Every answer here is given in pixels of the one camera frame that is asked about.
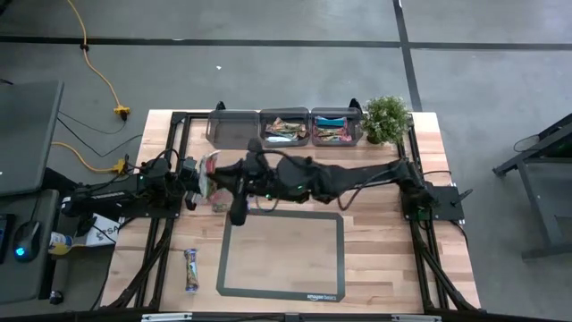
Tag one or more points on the black caster wheel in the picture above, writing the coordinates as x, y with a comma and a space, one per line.
56, 297

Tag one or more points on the yellow snack packets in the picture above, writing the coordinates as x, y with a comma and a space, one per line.
286, 126

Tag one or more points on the pale blue white granola bar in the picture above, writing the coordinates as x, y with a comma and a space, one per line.
277, 139

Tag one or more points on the translucent grey plastic bin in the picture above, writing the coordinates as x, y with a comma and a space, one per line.
232, 132
284, 114
335, 112

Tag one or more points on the grey metal desk frame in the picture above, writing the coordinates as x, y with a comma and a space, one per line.
538, 205

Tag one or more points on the blue wrapper granola bar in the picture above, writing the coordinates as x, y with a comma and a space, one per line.
220, 206
191, 270

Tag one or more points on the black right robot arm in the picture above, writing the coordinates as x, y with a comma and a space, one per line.
348, 179

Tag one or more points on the black computer mouse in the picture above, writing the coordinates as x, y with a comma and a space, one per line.
27, 239

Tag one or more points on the white printed box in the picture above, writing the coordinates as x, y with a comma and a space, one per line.
105, 232

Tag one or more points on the orange green wrapper granola bar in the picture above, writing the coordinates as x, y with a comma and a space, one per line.
292, 133

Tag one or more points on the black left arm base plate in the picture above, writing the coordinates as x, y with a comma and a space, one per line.
143, 214

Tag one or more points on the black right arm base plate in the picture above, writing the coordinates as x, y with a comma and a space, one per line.
447, 208

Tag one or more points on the teal orange wrapper granola bar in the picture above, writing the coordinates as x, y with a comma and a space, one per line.
330, 121
205, 164

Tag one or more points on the silver metal bracket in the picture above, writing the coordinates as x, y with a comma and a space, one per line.
166, 317
415, 318

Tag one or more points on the grey computer monitor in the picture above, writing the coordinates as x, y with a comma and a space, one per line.
27, 134

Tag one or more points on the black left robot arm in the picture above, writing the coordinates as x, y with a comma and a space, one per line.
111, 194

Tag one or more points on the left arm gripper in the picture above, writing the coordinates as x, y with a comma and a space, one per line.
190, 176

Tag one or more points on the dark side desk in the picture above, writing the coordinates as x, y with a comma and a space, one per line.
31, 282

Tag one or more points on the small green potted plant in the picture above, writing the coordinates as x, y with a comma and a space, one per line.
385, 118

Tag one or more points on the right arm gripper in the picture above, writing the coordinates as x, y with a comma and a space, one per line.
257, 176

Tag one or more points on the black-bordered silicone baking mat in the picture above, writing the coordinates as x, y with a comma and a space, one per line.
290, 290

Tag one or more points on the small plastic bottle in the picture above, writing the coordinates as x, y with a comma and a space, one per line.
60, 241

